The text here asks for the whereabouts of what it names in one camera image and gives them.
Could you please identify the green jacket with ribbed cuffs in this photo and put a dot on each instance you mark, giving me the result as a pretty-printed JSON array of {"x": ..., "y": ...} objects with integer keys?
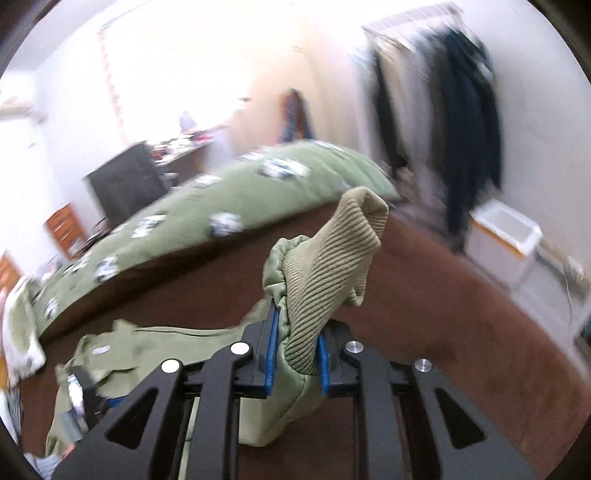
[{"x": 323, "y": 277}]

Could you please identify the green panda print quilt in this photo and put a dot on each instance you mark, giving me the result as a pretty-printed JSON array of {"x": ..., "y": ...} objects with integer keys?
[{"x": 240, "y": 194}]

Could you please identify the beige hanging clothes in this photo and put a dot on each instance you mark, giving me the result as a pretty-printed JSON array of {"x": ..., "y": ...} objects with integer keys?
[{"x": 406, "y": 101}]

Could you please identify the white green pink pillow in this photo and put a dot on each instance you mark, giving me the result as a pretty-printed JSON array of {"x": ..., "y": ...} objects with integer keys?
[{"x": 21, "y": 332}]

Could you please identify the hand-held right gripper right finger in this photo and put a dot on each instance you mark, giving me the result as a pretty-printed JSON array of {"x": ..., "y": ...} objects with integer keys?
[{"x": 324, "y": 369}]

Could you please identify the metal clothes rack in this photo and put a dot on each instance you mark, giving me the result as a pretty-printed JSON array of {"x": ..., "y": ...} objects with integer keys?
[{"x": 406, "y": 21}]

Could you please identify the white storage box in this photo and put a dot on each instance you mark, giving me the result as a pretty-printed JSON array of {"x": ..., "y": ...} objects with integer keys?
[{"x": 503, "y": 240}]

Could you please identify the blue garment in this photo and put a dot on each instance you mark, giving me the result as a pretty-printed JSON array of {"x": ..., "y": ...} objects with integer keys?
[{"x": 293, "y": 117}]

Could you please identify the cluttered desk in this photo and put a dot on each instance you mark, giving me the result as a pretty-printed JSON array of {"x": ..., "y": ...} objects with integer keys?
[{"x": 194, "y": 145}]

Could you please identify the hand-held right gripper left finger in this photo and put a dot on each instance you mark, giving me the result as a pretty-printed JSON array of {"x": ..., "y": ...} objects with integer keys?
[{"x": 272, "y": 350}]

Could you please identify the dark hanging coat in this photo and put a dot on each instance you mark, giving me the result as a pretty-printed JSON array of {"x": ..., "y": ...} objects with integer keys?
[{"x": 471, "y": 120}]

